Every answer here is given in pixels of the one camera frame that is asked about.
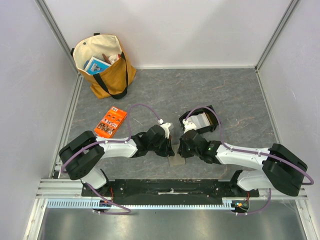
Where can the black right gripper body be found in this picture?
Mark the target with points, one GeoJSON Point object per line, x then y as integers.
{"type": "Point", "coordinates": [183, 148]}

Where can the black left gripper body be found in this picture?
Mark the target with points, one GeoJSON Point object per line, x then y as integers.
{"type": "Point", "coordinates": [159, 148]}

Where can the grey card holder wallet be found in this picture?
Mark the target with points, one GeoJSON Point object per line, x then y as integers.
{"type": "Point", "coordinates": [176, 160]}

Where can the black card tray box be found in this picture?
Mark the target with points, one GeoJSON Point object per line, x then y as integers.
{"type": "Point", "coordinates": [209, 110]}

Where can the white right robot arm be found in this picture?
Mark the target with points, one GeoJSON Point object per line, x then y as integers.
{"type": "Point", "coordinates": [274, 167]}

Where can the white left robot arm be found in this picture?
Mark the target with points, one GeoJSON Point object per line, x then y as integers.
{"type": "Point", "coordinates": [81, 155]}

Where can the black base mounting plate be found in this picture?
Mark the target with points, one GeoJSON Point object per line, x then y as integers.
{"type": "Point", "coordinates": [118, 188]}

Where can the mustard canvas tote bag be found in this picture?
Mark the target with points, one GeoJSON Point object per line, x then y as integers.
{"type": "Point", "coordinates": [114, 80]}

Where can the blue book in bag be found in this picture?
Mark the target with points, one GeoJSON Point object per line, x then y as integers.
{"type": "Point", "coordinates": [95, 66]}

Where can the brown item in bag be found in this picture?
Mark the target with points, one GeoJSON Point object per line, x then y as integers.
{"type": "Point", "coordinates": [110, 59]}

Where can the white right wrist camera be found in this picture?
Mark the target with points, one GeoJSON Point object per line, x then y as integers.
{"type": "Point", "coordinates": [190, 124]}

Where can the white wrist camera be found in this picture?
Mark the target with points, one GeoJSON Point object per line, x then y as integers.
{"type": "Point", "coordinates": [190, 124]}
{"type": "Point", "coordinates": [167, 126]}

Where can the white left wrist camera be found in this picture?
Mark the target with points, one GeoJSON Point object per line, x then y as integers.
{"type": "Point", "coordinates": [167, 126]}

